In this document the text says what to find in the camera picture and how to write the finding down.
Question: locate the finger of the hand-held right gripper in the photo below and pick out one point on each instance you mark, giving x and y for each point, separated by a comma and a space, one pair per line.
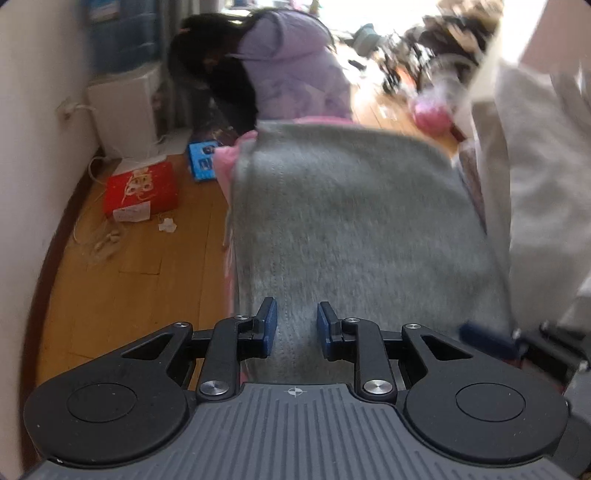
489, 340

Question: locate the blue water jug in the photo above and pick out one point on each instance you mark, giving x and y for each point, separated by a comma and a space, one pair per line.
122, 32

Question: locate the pink filled plastic bag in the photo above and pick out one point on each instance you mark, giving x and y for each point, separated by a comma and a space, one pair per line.
431, 115

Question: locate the pink printed blanket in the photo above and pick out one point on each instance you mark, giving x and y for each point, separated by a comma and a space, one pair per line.
224, 161

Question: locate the red cardboard box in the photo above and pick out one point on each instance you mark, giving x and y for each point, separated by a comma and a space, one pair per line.
143, 184

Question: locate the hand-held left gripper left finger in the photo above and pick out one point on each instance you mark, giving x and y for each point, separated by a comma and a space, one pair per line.
268, 327

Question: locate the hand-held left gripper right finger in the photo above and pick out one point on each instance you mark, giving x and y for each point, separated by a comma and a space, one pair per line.
325, 330

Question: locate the grey sweatpants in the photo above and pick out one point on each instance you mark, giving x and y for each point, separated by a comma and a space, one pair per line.
351, 221

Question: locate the white paper scrap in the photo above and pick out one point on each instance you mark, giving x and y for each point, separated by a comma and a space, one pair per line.
167, 225

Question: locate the person's right forearm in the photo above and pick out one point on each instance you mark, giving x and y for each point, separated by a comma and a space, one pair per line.
540, 184

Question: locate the black wheelchair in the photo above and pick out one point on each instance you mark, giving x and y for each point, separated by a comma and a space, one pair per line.
443, 32

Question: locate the blue flat box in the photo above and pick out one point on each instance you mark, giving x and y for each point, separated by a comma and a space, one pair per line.
201, 159

